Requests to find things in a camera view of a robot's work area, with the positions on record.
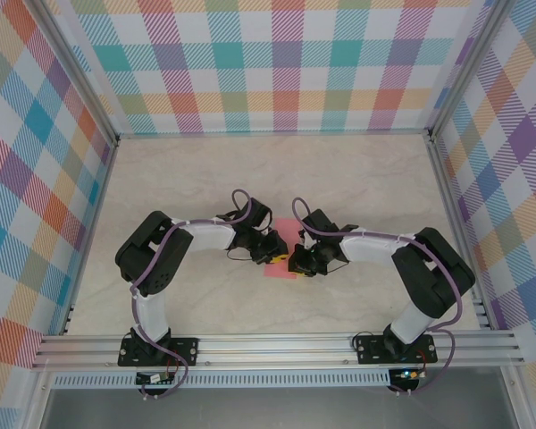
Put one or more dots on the pink cloth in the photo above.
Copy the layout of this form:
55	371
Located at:
279	270

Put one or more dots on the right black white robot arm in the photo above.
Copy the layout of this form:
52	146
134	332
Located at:
411	326

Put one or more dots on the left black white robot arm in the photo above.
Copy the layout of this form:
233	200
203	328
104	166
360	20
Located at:
154	313

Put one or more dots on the grey metal panel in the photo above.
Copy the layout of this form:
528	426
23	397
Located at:
272	409

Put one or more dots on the aluminium mounting rail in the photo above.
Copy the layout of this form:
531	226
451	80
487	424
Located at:
272	350

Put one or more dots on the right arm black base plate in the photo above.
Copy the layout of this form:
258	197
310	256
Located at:
368	346

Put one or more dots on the thin aluminium rail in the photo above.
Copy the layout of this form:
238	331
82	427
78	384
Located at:
272	134

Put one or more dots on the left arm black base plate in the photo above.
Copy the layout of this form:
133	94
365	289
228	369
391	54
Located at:
187	348

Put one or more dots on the aluminium side rail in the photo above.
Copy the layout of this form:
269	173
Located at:
89	237
458	232

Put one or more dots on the aluminium frame post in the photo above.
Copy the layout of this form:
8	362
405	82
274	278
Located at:
466	71
76	76

